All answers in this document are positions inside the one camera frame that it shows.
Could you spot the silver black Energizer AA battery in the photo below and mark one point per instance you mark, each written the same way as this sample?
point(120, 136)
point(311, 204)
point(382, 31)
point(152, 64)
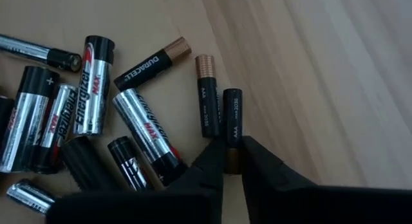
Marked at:
point(93, 89)
point(145, 124)
point(59, 121)
point(25, 121)

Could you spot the black copper Duracell AAA battery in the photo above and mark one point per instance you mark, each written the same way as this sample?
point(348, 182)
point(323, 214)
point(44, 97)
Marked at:
point(232, 114)
point(208, 105)
point(145, 69)

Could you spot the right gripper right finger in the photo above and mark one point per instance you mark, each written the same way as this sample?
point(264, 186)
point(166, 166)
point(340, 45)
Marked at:
point(289, 201)

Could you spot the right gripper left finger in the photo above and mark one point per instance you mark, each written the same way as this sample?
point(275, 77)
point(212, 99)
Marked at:
point(193, 204)

